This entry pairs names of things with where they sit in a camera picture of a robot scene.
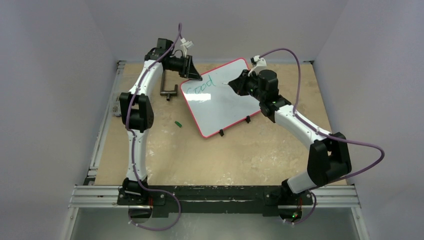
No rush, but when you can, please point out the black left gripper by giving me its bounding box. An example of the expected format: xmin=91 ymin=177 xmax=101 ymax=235
xmin=166 ymin=54 xmax=202 ymax=81

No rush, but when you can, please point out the pink framed whiteboard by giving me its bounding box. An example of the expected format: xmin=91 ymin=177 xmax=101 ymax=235
xmin=180 ymin=58 xmax=260 ymax=138

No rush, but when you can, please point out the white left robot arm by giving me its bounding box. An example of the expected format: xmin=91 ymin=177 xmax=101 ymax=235
xmin=118 ymin=37 xmax=202 ymax=205

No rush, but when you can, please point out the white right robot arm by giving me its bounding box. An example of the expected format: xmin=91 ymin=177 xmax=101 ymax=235
xmin=228 ymin=69 xmax=352 ymax=204

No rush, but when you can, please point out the clear plastic screw box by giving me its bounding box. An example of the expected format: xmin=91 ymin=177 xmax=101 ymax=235
xmin=111 ymin=93 xmax=121 ymax=117

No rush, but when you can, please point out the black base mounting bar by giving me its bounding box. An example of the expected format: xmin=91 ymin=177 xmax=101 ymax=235
xmin=117 ymin=185 xmax=314 ymax=218

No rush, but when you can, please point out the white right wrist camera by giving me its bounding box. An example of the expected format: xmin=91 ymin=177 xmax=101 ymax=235
xmin=248 ymin=55 xmax=267 ymax=77

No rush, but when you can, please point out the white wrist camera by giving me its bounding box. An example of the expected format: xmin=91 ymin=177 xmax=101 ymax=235
xmin=248 ymin=55 xmax=267 ymax=77
xmin=180 ymin=37 xmax=194 ymax=57

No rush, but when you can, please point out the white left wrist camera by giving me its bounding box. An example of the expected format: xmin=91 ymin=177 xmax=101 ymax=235
xmin=180 ymin=37 xmax=194 ymax=57

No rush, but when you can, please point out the dark metal pipe bracket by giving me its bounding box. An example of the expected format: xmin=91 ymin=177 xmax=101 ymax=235
xmin=159 ymin=71 xmax=178 ymax=102

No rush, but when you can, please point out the aluminium frame rail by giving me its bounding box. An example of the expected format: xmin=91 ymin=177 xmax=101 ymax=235
xmin=70 ymin=60 xmax=352 ymax=218

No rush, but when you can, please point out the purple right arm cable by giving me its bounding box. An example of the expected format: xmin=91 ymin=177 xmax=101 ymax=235
xmin=258 ymin=48 xmax=386 ymax=226

